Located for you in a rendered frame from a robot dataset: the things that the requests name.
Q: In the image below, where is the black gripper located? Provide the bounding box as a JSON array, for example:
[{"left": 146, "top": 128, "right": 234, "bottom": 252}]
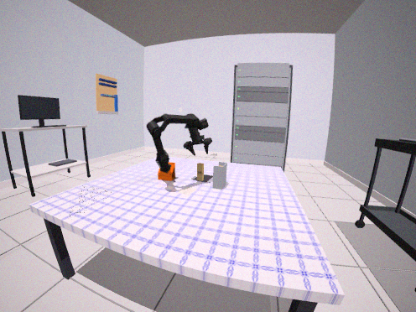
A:
[{"left": 183, "top": 132, "right": 212, "bottom": 156}]

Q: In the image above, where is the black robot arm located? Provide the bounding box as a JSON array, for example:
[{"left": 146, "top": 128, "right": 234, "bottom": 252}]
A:
[{"left": 147, "top": 113, "right": 209, "bottom": 174}]

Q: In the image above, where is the grey open bin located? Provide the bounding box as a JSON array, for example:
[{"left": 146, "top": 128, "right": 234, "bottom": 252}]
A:
[{"left": 212, "top": 162, "right": 227, "bottom": 190}]

